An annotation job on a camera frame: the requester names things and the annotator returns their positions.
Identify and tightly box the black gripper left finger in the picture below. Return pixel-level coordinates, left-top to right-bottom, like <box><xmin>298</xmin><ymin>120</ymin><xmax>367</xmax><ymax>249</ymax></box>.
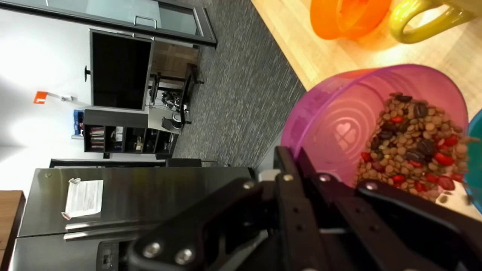
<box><xmin>126</xmin><ymin>178</ymin><xmax>274</xmax><ymax>271</ymax></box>

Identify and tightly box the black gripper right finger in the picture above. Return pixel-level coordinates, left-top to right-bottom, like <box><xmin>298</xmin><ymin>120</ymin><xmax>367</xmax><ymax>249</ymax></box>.
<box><xmin>274</xmin><ymin>147</ymin><xmax>482</xmax><ymax>271</ymax></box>

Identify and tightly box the pink plastic bowl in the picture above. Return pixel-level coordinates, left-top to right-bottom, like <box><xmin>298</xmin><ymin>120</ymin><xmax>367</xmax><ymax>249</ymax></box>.
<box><xmin>281</xmin><ymin>65</ymin><xmax>468</xmax><ymax>187</ymax></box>

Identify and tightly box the blue teal bowl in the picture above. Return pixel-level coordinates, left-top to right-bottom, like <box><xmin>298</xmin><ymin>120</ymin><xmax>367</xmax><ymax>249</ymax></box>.
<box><xmin>463</xmin><ymin>111</ymin><xmax>482</xmax><ymax>214</ymax></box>

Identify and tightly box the stainless steel refrigerator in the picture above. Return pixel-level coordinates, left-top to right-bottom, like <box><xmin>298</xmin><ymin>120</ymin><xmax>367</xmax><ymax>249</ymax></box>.
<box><xmin>10</xmin><ymin>168</ymin><xmax>251</xmax><ymax>271</ymax></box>

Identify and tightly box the nut and berry mix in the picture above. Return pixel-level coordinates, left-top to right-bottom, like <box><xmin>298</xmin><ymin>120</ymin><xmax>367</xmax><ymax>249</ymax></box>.
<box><xmin>356</xmin><ymin>94</ymin><xmax>469</xmax><ymax>202</ymax></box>

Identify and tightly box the black shelving unit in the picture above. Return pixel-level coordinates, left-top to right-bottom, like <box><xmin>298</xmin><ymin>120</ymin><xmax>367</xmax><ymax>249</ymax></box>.
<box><xmin>82</xmin><ymin>109</ymin><xmax>180</xmax><ymax>160</ymax></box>

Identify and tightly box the paper note on fridge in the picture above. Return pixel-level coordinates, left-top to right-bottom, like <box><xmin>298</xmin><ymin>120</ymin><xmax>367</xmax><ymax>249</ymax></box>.
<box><xmin>61</xmin><ymin>178</ymin><xmax>103</xmax><ymax>220</ymax></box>

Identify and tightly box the orange plastic cup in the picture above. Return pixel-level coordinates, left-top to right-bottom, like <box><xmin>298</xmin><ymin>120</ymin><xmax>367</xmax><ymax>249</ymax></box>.
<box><xmin>310</xmin><ymin>0</ymin><xmax>391</xmax><ymax>40</ymax></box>

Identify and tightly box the yellow green mug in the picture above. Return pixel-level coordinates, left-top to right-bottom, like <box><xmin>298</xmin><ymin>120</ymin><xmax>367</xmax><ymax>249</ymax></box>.
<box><xmin>388</xmin><ymin>0</ymin><xmax>482</xmax><ymax>44</ymax></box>

